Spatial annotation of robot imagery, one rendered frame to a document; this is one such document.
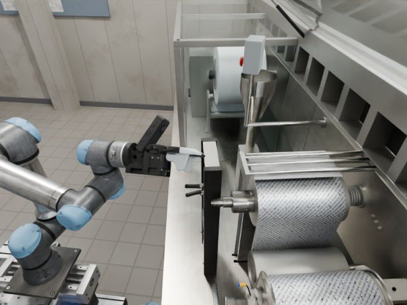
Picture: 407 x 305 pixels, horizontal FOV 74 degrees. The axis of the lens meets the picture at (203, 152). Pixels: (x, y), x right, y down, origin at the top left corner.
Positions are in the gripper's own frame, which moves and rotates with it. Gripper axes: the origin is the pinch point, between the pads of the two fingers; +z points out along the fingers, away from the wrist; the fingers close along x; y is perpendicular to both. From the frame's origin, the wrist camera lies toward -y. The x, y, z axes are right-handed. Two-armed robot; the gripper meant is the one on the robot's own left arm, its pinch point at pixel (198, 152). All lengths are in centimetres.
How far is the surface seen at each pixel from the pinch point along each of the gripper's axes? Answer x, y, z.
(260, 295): 1.1, 32.2, 18.3
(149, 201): -173, 29, -93
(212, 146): -11.7, -3.5, 0.8
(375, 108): -11.0, -16.1, 44.6
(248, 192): -10.4, 9.4, 12.8
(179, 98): -55, -33, -28
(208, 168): -3.9, 3.8, 2.1
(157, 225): -156, 48, -75
